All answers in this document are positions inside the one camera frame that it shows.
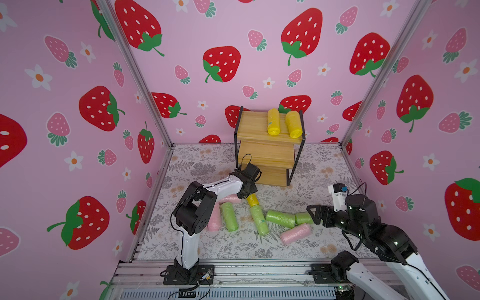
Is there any yellow trash bag roll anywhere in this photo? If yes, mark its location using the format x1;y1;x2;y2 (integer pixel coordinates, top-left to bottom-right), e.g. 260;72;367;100
247;194;260;208
267;109;281;136
285;111;303;139

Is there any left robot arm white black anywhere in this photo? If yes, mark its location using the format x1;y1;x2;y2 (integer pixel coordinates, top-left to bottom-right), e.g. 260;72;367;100
172;163;262;271

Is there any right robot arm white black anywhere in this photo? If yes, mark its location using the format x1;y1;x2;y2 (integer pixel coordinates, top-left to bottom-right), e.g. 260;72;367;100
307;194;448;300

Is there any green trash bag roll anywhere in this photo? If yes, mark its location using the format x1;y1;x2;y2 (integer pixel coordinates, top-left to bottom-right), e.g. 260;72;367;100
220;202;239;232
295;212;315;225
250;205;270;236
266;210;296;229

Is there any pink trash bag roll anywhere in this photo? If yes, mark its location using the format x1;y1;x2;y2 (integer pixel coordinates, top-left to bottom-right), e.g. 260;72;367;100
218;194;242;205
280;224;312;245
207;204;222;232

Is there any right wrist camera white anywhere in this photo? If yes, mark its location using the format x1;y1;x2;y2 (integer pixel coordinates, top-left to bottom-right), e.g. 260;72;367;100
328;183;348;212

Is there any wooden shelf black metal frame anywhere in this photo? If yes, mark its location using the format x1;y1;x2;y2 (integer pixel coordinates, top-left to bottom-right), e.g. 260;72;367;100
234;107;306;187

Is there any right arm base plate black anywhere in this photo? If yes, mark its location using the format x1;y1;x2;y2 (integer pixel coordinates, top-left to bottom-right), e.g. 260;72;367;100
308;264;350;284

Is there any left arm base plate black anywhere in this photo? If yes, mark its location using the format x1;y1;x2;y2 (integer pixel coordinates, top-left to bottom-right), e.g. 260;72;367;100
160;264;215;286

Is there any aluminium rail frame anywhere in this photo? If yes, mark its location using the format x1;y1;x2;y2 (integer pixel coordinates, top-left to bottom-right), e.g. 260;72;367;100
102;259;384;300

